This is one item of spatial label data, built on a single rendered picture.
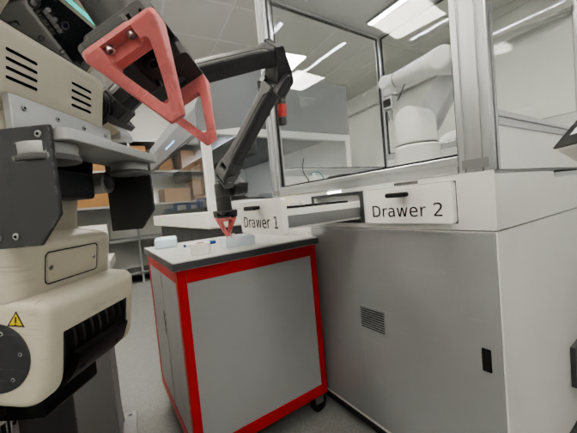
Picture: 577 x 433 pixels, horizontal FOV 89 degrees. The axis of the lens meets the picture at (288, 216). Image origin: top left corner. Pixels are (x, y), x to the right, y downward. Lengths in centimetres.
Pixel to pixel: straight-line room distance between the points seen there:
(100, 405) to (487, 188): 146
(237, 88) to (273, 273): 123
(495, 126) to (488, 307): 44
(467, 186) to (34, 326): 90
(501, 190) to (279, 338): 87
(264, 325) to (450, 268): 66
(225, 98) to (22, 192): 151
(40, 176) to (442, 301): 92
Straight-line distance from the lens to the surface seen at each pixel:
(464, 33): 93
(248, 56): 93
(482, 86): 88
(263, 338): 118
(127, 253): 511
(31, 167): 52
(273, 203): 88
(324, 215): 95
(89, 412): 149
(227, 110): 189
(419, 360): 108
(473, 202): 86
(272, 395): 130
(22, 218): 53
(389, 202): 97
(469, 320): 94
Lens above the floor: 91
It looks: 3 degrees down
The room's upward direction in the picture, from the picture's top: 5 degrees counter-clockwise
